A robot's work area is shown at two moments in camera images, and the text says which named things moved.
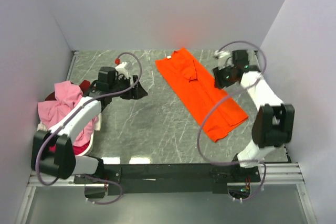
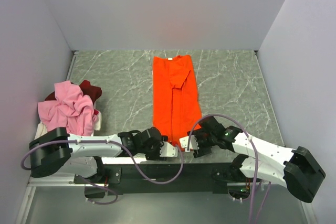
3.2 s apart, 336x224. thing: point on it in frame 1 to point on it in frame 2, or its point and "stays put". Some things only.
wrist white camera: (122, 69) to (167, 150)
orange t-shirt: (216, 110) to (176, 99)
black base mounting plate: (174, 178) stays put
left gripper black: (137, 92) to (156, 155)
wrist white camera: (221, 57) to (193, 143)
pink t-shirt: (66, 95) stays put
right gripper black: (218, 81) to (202, 151)
